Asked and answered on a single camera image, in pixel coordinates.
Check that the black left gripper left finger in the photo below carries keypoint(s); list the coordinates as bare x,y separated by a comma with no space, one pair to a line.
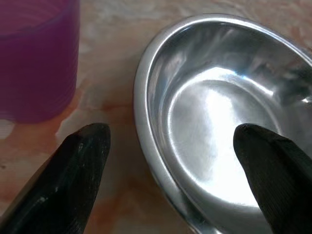
63,180

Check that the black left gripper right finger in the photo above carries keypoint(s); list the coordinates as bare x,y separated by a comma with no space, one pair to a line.
278,175

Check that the stainless steel bowl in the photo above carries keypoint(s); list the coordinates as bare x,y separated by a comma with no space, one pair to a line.
219,109

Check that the purple plastic cup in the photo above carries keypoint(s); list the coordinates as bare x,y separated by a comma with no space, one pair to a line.
36,61

